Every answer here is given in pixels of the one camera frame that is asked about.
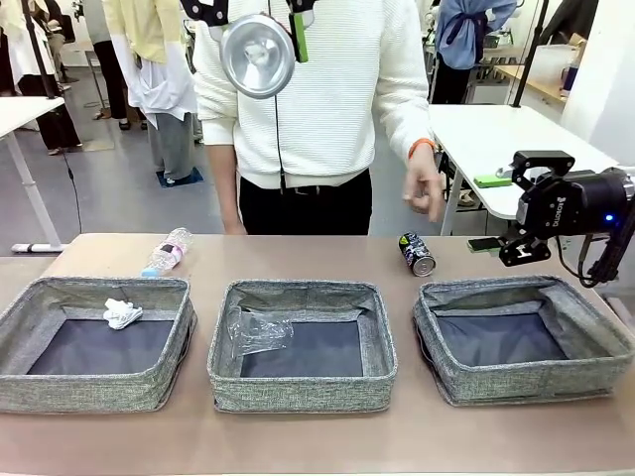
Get crushed red drink can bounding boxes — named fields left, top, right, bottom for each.
left=219, top=13, right=297, bottom=100

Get grey fabric basket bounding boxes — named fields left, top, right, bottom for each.
left=206, top=279, right=399, bottom=415
left=412, top=275, right=635, bottom=409
left=0, top=276, right=198, bottom=416

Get black and purple drink can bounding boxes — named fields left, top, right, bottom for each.
left=399, top=231, right=438, bottom=278

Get person in white blouse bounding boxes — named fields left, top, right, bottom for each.
left=9, top=0, right=84, bottom=156

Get thin black cord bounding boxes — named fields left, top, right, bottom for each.
left=267, top=0, right=287, bottom=193

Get person in grey top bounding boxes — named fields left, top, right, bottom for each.
left=81, top=0, right=131, bottom=131

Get orange band smartwatch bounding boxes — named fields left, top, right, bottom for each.
left=407, top=138, right=437, bottom=161

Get white hanging shirt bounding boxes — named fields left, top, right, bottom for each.
left=111, top=32, right=199, bottom=131

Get person's left hand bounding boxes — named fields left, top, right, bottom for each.
left=401, top=146, right=445, bottom=223

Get black belt with buckle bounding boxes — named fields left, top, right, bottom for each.
left=240, top=180, right=372, bottom=196

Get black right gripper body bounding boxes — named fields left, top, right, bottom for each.
left=515, top=168, right=630, bottom=237

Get grey trousers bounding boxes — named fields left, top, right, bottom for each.
left=148, top=111, right=197, bottom=183

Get hanging black jacket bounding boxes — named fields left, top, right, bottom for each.
left=540, top=0, right=596, bottom=44

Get black stand pole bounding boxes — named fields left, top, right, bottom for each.
left=22, top=0, right=57, bottom=100
left=513, top=0, right=551, bottom=109

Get right arm black cable sleeve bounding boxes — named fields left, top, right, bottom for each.
left=555, top=197, right=635, bottom=289

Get clear bottle with blue cap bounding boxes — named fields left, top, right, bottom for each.
left=141, top=226, right=194, bottom=279

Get yellow cardigan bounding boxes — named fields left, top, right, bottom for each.
left=101, top=0, right=183, bottom=63

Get person's right forearm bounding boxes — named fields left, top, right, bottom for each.
left=205, top=143, right=244, bottom=224

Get blue floor mat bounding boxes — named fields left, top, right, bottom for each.
left=157, top=168, right=204, bottom=188

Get white paper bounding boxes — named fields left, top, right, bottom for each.
left=102, top=297, right=144, bottom=331

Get black office chair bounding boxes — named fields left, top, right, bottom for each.
left=49, top=14, right=76, bottom=46

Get large white table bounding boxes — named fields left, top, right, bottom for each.
left=427, top=102, right=626, bottom=249

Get translucent plastic box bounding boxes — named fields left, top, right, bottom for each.
left=535, top=43, right=581, bottom=93

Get black floor cable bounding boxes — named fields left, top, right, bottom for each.
left=58, top=148, right=84, bottom=234

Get person in white sweater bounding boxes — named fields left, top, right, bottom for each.
left=191, top=0, right=433, bottom=237

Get light wood desk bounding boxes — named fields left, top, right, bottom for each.
left=495, top=62, right=572, bottom=108

